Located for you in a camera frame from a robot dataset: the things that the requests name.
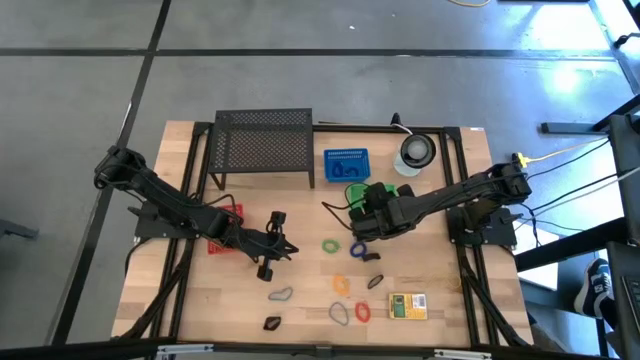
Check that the green plastic basket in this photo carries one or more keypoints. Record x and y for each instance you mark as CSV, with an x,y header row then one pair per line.
x,y
354,192

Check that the grey chair base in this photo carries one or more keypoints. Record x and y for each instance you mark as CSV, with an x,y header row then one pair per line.
x,y
15,230

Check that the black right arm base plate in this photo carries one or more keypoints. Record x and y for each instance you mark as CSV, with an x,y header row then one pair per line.
x,y
500,235

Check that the tan thin rubber band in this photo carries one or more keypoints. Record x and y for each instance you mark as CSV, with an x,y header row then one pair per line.
x,y
440,283

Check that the white cylinder with black rim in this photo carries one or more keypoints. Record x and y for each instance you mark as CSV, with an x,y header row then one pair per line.
x,y
417,147

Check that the yellow box with green panel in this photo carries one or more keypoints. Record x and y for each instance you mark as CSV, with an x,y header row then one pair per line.
x,y
407,306

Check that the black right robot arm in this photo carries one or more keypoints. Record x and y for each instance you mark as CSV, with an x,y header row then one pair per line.
x,y
450,195

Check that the black chair caster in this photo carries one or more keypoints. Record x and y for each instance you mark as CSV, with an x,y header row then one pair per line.
x,y
627,40

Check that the red plastic basket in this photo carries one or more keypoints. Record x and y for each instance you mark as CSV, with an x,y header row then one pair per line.
x,y
236,208

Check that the black perforated metal stand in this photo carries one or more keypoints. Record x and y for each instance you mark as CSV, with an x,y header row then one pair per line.
x,y
260,140

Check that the black wide rubber band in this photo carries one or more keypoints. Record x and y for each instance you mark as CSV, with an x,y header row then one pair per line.
x,y
269,325
372,258

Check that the person's shoe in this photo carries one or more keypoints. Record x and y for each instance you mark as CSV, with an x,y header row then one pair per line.
x,y
594,287

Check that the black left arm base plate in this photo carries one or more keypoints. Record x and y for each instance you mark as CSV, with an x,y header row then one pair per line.
x,y
150,227

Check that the yellow power plug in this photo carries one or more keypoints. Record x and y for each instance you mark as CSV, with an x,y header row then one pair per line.
x,y
522,160

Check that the black rig crossbar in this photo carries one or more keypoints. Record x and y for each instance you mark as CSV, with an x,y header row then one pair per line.
x,y
100,350

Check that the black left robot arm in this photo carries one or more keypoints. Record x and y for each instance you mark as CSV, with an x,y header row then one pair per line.
x,y
165,197

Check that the black cup edge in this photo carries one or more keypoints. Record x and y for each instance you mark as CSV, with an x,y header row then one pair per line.
x,y
370,286

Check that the black desk frame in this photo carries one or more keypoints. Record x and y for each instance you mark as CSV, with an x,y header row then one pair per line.
x,y
625,150

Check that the blue plastic basket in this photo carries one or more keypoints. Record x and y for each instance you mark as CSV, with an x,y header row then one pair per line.
x,y
327,165

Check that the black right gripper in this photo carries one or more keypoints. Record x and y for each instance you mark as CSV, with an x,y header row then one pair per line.
x,y
382,215

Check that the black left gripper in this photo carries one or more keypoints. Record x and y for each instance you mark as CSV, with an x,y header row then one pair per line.
x,y
265,245

